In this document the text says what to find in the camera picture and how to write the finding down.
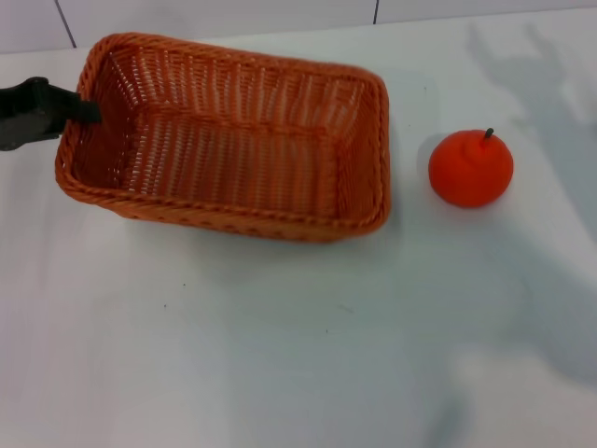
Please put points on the orange toy fruit with stem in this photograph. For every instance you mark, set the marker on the orange toy fruit with stem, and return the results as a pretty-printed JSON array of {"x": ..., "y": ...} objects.
[{"x": 468, "y": 172}]

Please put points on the orange woven plastic basket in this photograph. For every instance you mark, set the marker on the orange woven plastic basket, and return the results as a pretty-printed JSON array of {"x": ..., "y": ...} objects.
[{"x": 233, "y": 158}]

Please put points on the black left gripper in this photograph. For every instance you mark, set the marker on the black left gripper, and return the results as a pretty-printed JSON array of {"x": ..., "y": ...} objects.
[{"x": 32, "y": 112}]

